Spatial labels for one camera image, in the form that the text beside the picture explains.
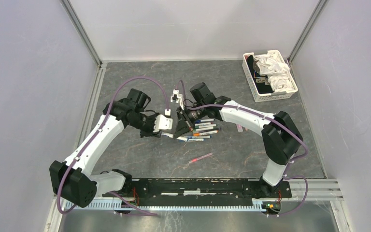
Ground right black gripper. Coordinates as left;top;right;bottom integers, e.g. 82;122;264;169
174;102;206;138

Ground blue cap marker front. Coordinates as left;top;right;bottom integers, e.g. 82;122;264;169
161;132;188;142

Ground blue cap marker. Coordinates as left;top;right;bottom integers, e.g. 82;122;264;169
161;132;188;142
195;118;214;124

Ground pink highlighter pen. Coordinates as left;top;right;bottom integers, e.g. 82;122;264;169
237;124;243;132

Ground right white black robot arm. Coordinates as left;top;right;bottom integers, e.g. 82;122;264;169
171;82;304;197

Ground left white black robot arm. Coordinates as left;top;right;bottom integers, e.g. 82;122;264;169
49;88;172;208

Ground red thin pen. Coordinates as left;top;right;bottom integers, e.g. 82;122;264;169
188;153;213;163

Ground blue cap marker back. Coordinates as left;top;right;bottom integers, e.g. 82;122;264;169
195;118;214;124

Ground green cap marker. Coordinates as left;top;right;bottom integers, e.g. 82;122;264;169
194;124;216;132

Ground orange cap marker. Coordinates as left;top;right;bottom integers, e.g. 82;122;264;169
193;130;219;137

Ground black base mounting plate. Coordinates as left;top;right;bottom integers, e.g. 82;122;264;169
116;178;292;206

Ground white plastic basket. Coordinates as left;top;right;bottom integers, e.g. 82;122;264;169
242;50;298;102

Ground crumpled white cloth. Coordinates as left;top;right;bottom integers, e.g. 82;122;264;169
253;50;295;92

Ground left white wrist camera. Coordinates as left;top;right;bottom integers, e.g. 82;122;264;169
153;114;173;132

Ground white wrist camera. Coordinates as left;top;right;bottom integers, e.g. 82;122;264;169
170;89;183;104
153;114;173;132

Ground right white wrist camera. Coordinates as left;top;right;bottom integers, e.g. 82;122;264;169
170;89;183;104

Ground white slotted cable duct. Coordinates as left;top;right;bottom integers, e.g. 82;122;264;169
64;199;265;211

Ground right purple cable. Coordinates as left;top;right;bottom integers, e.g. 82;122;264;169
177;80;309;217

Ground purple cable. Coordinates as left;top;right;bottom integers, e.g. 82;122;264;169
56;76;171;217
177;80;309;217

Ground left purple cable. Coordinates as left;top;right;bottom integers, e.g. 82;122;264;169
56;76;171;217

